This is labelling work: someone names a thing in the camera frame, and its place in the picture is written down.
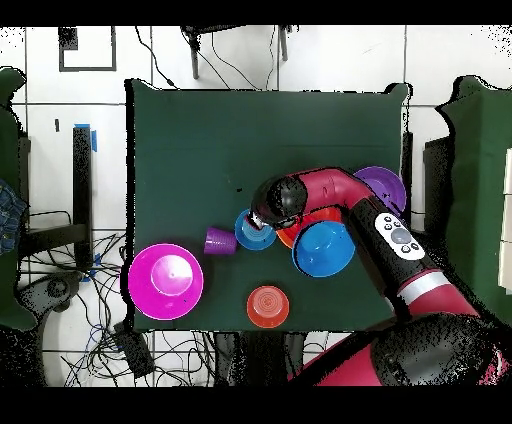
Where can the small blue bowl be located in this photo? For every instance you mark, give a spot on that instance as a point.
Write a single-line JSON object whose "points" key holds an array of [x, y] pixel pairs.
{"points": [[252, 240]]}

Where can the purple cup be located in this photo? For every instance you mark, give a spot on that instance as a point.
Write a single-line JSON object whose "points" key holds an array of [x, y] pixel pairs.
{"points": [[220, 240]]}

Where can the wide red-orange bowl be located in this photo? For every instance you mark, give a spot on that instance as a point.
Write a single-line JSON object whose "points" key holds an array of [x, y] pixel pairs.
{"points": [[316, 216]]}

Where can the large blue bowl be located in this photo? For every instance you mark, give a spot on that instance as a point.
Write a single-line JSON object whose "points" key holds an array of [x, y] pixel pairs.
{"points": [[324, 250]]}

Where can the small red-orange bowl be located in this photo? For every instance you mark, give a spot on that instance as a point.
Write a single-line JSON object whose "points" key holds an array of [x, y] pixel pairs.
{"points": [[268, 306]]}

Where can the wide purple bowl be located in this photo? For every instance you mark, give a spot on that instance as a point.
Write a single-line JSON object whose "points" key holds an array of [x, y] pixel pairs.
{"points": [[386, 186]]}

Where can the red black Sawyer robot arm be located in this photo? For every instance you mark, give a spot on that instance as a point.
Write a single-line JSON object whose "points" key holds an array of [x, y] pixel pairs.
{"points": [[332, 188]]}

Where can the dark green table cloth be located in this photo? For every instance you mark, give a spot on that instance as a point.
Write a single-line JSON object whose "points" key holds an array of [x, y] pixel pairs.
{"points": [[200, 120]]}

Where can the large pink bowl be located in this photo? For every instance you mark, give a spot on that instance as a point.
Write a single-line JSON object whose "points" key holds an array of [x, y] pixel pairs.
{"points": [[166, 282]]}

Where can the black metal stand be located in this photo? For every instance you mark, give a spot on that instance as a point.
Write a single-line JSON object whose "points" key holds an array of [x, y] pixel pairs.
{"points": [[82, 180]]}

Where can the black power strip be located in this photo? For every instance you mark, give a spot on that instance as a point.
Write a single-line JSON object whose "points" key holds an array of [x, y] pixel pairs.
{"points": [[136, 354]]}

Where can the green cloth side table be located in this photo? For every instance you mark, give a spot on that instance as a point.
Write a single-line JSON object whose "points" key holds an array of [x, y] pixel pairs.
{"points": [[484, 160], [8, 160]]}

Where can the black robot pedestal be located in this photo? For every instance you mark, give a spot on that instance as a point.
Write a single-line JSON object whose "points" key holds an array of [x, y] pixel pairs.
{"points": [[260, 352]]}

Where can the black camera tripod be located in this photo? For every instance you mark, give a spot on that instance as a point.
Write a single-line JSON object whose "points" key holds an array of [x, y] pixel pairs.
{"points": [[194, 60]]}

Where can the grey square floor frame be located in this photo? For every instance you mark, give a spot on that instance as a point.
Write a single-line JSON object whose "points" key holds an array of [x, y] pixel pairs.
{"points": [[88, 69]]}

